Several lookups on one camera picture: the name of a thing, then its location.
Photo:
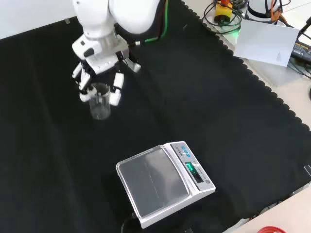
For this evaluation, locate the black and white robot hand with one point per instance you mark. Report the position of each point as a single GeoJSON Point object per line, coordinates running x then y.
{"type": "Point", "coordinates": [102, 60]}

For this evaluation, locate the clear glass beaker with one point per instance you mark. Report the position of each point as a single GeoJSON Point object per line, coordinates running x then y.
{"type": "Point", "coordinates": [99, 104]}

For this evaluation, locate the white electronic balance steel pan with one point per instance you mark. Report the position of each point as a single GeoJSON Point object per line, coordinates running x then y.
{"type": "Point", "coordinates": [165, 182]}

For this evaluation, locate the black bench cloth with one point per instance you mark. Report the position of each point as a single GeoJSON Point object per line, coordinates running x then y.
{"type": "Point", "coordinates": [73, 157]}

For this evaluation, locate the yellow stop button box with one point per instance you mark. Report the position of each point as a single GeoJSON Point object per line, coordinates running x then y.
{"type": "Point", "coordinates": [222, 12]}

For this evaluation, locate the pale white board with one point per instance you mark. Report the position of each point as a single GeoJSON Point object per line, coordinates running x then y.
{"type": "Point", "coordinates": [264, 43]}

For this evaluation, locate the black power adapter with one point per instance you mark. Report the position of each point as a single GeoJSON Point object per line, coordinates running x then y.
{"type": "Point", "coordinates": [301, 49]}

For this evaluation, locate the red round object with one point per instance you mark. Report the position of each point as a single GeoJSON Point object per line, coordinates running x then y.
{"type": "Point", "coordinates": [269, 229]}

